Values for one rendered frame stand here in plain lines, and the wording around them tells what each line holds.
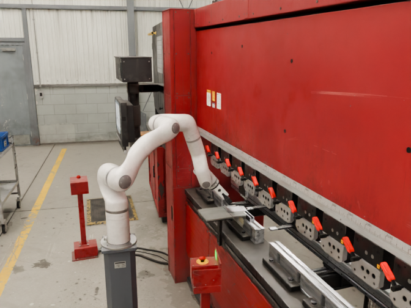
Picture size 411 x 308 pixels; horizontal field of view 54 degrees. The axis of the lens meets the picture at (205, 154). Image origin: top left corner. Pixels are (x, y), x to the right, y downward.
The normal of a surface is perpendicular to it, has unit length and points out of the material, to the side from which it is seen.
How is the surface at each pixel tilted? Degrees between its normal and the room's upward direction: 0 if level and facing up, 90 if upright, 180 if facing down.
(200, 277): 90
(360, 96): 90
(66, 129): 90
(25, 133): 90
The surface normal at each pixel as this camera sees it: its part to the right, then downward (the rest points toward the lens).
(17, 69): 0.22, 0.24
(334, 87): -0.95, 0.08
